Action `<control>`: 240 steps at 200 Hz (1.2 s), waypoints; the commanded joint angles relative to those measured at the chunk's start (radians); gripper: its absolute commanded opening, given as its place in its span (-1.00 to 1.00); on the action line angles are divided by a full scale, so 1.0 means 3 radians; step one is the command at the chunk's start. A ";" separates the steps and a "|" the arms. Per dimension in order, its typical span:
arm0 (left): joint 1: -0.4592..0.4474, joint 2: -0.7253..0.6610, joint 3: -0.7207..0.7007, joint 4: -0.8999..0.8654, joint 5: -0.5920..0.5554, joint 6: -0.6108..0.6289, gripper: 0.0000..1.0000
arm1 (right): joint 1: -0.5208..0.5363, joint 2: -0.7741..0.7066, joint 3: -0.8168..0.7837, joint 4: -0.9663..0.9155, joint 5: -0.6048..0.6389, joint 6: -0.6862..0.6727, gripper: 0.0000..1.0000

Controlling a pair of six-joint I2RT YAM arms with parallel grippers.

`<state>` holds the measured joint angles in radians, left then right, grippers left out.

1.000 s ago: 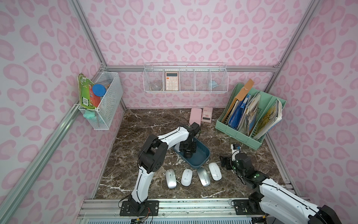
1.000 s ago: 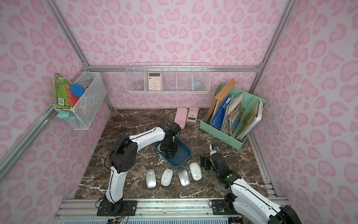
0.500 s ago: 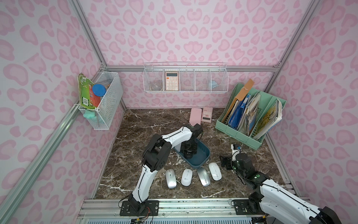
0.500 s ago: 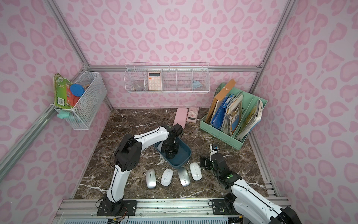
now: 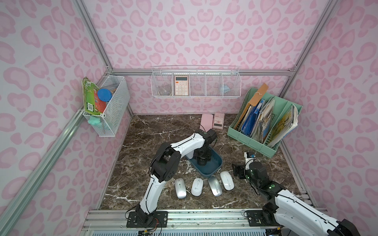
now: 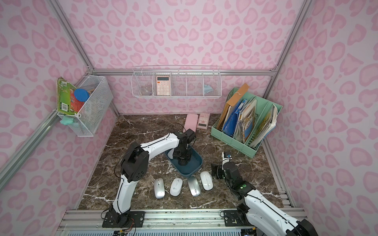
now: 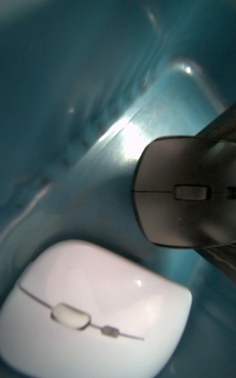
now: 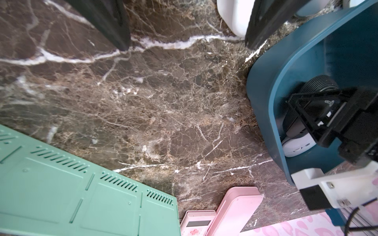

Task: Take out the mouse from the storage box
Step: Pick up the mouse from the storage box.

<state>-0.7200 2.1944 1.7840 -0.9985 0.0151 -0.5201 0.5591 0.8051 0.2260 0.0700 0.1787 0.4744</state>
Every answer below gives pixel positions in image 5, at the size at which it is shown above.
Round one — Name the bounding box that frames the pink calculator on table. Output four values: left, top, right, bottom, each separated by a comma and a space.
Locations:
213, 113, 225, 130

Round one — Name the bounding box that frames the silver mouse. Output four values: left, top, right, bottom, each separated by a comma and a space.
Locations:
208, 177, 222, 197
175, 178, 187, 199

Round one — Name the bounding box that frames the blue folder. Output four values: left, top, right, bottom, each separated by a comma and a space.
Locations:
241, 99, 265, 136

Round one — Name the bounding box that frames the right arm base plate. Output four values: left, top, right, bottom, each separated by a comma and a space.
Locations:
243, 210, 279, 227

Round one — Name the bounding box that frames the white mesh side basket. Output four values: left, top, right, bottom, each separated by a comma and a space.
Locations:
83, 75, 131, 137

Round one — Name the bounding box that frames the pink calculator in basket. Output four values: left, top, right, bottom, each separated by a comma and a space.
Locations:
174, 76, 189, 96

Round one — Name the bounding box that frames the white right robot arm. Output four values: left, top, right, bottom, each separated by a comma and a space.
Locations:
232, 152, 360, 236

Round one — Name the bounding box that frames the mint green cloth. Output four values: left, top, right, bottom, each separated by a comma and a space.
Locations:
88, 116, 101, 126

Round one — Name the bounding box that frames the green snack package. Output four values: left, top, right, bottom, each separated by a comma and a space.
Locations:
82, 77, 105, 115

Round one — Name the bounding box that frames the green file organizer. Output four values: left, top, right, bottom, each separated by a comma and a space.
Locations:
227, 88, 302, 158

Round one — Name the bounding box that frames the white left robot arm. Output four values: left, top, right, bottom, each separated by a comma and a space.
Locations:
136, 129, 217, 221

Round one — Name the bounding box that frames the brown envelope folder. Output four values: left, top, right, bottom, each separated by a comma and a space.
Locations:
234, 83, 269, 130

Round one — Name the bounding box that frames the teal storage box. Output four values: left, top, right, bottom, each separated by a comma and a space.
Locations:
186, 150, 223, 179

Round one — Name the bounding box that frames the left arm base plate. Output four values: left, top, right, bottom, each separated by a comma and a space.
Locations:
127, 211, 168, 228

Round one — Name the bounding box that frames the yellow booklet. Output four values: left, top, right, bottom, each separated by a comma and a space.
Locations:
267, 105, 299, 148

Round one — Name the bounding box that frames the white rounded mouse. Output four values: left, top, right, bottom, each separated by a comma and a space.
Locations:
220, 171, 234, 191

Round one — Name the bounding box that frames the white wire wall basket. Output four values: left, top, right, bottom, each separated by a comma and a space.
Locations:
151, 65, 241, 98

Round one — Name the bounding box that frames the pink pencil case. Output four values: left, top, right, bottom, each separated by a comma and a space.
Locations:
200, 114, 214, 132

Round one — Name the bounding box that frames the magazines stack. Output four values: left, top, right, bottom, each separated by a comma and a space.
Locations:
252, 97, 275, 144

